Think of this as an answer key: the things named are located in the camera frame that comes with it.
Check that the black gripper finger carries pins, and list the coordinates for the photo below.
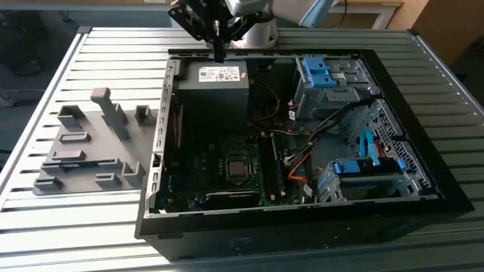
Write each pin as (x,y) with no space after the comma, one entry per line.
(247,27)
(186,21)

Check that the green RAM stick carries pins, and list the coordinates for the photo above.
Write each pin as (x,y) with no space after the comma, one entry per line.
(82,165)

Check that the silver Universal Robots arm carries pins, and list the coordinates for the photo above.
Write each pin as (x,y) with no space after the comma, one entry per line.
(264,37)

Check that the black RAM slot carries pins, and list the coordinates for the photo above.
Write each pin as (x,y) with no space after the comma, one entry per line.
(267,170)

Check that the blue drive latch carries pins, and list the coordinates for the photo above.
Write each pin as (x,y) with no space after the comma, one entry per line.
(318,73)

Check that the grey power supply unit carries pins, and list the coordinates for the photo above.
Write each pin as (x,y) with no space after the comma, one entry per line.
(211,99)

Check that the grey metal drive cage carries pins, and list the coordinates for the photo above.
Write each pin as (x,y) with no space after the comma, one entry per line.
(332,99)

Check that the black office chair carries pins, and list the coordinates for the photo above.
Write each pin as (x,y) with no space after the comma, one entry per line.
(23,42)

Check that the grey parts rack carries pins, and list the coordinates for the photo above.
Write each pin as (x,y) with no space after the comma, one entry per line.
(95,133)

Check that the silver CPU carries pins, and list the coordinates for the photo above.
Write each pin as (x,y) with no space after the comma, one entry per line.
(238,169)

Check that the green motherboard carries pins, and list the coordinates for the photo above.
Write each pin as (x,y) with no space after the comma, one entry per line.
(204,170)

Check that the brown wooden cabinet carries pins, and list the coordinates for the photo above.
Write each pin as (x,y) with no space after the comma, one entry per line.
(446,28)

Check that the black CPU socket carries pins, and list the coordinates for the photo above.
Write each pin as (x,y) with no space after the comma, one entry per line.
(238,182)

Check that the grey stand foot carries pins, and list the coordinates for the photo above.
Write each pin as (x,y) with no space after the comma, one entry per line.
(6,99)

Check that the hard disk in blue carrier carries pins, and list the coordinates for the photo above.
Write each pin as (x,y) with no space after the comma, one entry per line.
(351,167)

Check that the black graphics card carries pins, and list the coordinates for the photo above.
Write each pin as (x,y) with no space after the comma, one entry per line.
(232,198)

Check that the grey metal disk bay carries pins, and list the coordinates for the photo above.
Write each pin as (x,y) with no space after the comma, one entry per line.
(328,192)

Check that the black PC case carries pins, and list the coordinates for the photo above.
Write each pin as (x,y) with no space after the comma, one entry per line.
(303,235)

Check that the white frame wooden desk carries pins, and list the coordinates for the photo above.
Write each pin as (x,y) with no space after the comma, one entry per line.
(387,17)

